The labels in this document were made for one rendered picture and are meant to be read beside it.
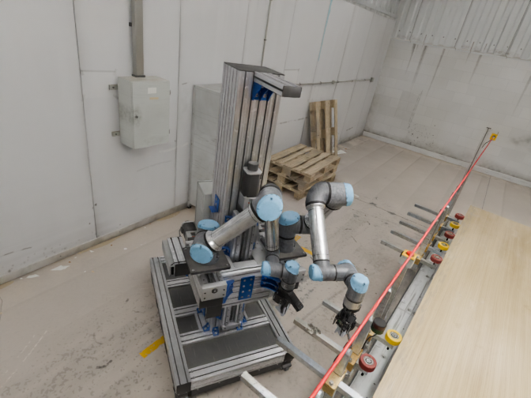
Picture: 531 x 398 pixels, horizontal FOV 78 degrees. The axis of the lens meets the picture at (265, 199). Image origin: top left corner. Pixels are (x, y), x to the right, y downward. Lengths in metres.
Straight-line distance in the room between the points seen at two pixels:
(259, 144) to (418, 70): 7.61
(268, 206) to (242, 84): 0.61
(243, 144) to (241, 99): 0.24
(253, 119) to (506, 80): 7.67
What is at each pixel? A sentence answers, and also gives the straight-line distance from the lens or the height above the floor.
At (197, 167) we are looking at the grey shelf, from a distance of 4.05.
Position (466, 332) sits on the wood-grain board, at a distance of 2.29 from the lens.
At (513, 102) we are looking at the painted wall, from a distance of 9.02.
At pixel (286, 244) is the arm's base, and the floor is 1.10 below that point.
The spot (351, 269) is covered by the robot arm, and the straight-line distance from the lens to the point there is 1.55.
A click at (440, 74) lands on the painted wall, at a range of 9.11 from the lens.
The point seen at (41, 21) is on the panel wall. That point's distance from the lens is 3.02.
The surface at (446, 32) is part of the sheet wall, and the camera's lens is 9.18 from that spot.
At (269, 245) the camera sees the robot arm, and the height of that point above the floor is 1.21.
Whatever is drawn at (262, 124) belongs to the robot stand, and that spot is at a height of 1.77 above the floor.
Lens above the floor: 2.23
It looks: 27 degrees down
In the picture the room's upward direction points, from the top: 10 degrees clockwise
